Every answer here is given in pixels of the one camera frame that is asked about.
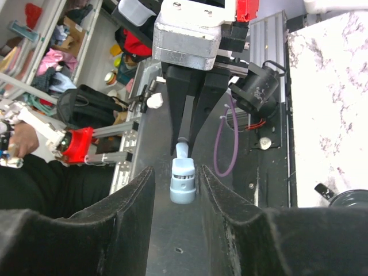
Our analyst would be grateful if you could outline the dark green mug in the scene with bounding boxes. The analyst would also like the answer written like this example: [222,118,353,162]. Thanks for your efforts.
[315,183,368,208]

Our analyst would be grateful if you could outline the person in black shirt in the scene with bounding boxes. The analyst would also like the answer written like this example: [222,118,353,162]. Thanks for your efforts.
[1,122,114,219]

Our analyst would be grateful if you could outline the aluminium frame rail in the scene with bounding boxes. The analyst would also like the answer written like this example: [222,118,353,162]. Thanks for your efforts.
[86,62,162,196]

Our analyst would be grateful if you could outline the light blue toothbrush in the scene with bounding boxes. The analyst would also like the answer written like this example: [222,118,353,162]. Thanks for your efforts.
[170,137,197,205]

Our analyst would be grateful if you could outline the red white teleoperation handle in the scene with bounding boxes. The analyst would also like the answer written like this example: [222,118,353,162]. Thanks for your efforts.
[1,101,94,168]

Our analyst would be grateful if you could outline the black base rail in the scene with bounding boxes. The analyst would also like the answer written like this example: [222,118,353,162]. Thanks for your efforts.
[232,11,297,208]

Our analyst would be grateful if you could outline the cluttered storage shelf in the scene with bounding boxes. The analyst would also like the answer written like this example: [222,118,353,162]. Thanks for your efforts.
[0,0,156,116]

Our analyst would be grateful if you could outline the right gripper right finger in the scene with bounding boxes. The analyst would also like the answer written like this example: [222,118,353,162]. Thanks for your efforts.
[199,166,367,275]

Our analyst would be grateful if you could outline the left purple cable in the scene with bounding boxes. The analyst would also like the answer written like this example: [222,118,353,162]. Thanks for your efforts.
[213,94,240,178]

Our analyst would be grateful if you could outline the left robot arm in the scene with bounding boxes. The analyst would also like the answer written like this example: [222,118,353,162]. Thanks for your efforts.
[162,56,284,152]

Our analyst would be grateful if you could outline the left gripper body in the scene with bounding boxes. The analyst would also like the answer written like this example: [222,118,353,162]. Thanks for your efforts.
[161,57,247,86]

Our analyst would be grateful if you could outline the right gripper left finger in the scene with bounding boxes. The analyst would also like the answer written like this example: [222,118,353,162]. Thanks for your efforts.
[1,166,155,275]

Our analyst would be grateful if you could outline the black backpack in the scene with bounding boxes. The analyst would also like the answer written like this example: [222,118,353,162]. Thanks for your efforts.
[56,85,127,129]

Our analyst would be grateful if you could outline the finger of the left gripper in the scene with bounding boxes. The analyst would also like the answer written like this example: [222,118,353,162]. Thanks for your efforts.
[166,66,205,148]
[189,70,230,157]

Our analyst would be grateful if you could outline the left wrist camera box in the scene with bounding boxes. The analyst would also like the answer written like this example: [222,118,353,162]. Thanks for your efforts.
[151,0,259,71]

